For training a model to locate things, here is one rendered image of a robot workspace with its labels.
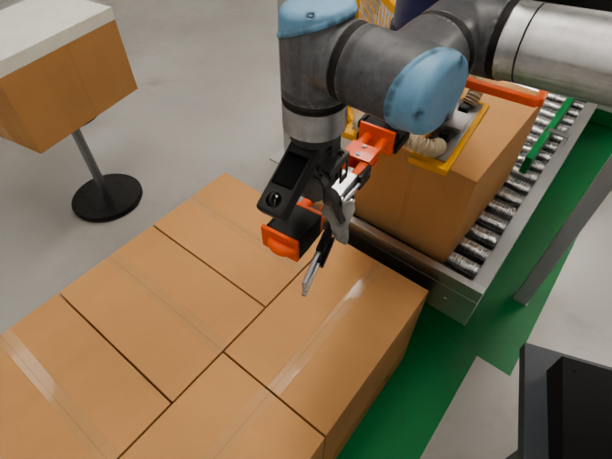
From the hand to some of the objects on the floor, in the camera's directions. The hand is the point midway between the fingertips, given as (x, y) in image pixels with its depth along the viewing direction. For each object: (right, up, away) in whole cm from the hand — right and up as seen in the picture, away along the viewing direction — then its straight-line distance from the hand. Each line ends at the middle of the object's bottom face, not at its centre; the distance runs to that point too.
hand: (306, 229), depth 74 cm
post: (+106, -34, +134) cm, 174 cm away
